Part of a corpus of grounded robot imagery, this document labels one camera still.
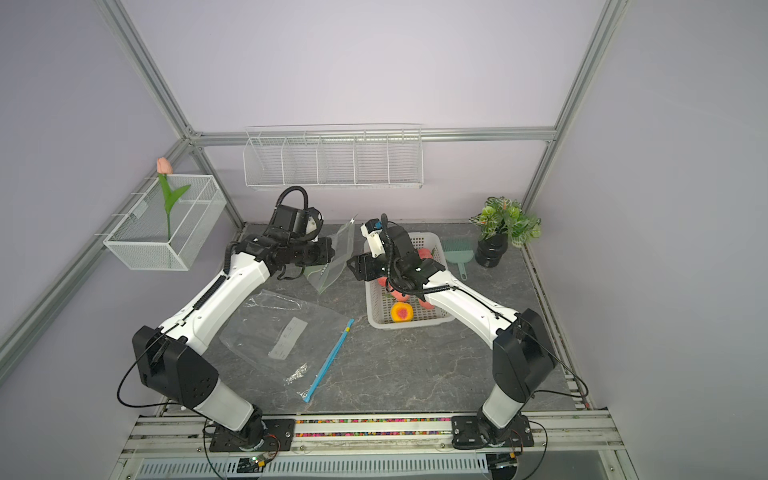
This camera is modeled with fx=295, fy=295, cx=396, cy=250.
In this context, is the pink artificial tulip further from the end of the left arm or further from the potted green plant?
the potted green plant

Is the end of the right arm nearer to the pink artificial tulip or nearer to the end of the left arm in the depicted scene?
the end of the left arm

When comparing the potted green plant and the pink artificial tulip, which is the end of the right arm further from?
the pink artificial tulip

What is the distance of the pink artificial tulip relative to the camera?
804 millimetres

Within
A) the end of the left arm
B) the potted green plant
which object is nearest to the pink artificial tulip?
the end of the left arm

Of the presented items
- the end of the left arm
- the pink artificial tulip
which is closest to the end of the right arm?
the end of the left arm
